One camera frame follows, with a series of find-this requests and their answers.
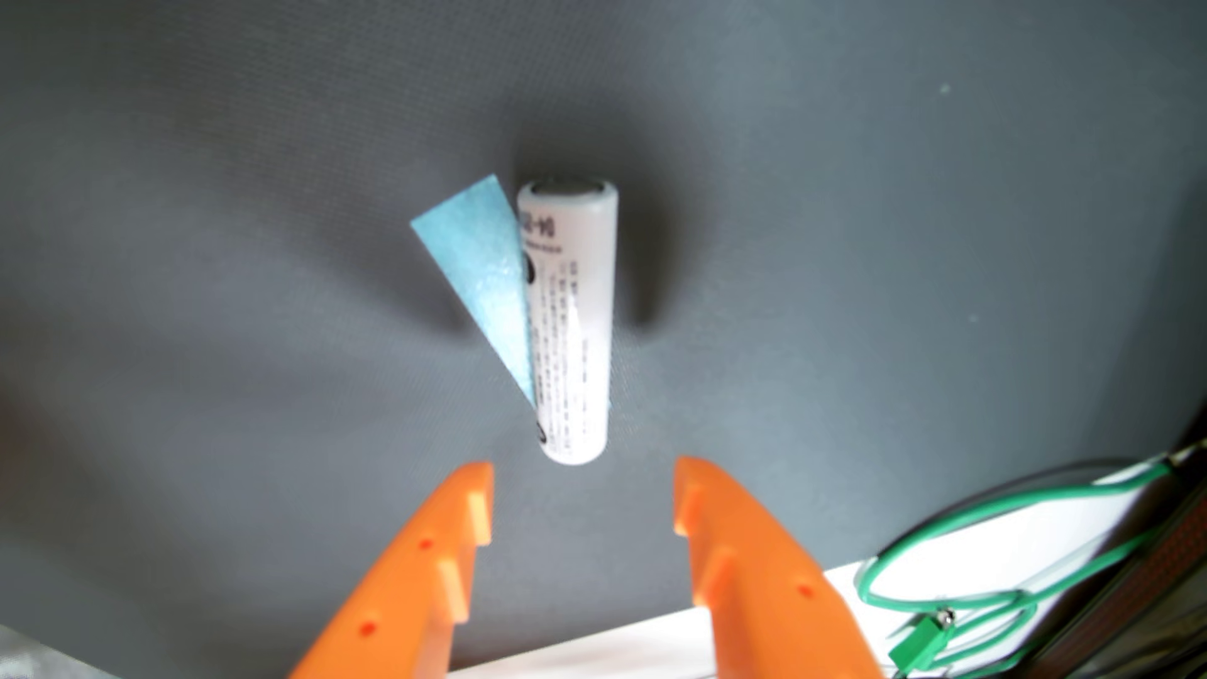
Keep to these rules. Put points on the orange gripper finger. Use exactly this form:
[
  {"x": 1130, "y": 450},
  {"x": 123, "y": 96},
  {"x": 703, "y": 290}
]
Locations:
[
  {"x": 764, "y": 585},
  {"x": 405, "y": 585}
]

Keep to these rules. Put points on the white cylindrical battery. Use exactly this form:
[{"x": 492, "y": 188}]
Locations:
[{"x": 575, "y": 330}]

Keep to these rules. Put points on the light blue tape piece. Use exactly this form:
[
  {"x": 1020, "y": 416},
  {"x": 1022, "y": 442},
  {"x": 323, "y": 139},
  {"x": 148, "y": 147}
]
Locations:
[{"x": 476, "y": 255}]

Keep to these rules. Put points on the dark grey table mat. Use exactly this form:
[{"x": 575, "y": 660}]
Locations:
[{"x": 189, "y": 283}]

